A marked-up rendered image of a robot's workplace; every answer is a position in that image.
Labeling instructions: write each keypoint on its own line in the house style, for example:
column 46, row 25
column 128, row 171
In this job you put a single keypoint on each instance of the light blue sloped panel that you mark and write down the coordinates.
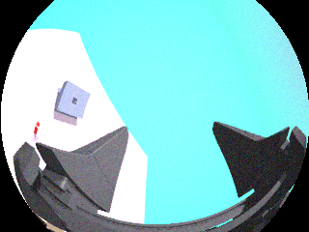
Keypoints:
column 71, row 100

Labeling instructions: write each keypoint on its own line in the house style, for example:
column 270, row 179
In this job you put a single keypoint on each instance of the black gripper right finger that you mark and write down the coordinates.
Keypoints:
column 247, row 154

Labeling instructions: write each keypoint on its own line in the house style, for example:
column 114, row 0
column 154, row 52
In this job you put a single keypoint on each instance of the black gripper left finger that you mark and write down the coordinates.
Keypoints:
column 94, row 168

